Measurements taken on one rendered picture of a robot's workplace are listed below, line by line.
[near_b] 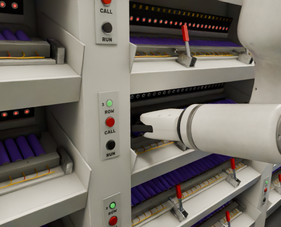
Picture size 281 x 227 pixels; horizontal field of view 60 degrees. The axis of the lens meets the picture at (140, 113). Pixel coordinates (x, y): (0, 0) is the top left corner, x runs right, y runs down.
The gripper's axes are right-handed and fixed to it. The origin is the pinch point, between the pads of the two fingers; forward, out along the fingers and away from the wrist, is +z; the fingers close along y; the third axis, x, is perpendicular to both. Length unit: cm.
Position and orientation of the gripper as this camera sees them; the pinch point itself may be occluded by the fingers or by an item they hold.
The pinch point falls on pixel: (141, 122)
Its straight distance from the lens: 58.0
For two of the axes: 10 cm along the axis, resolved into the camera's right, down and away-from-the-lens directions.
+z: -6.1, -0.2, 7.9
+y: -7.8, 1.4, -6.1
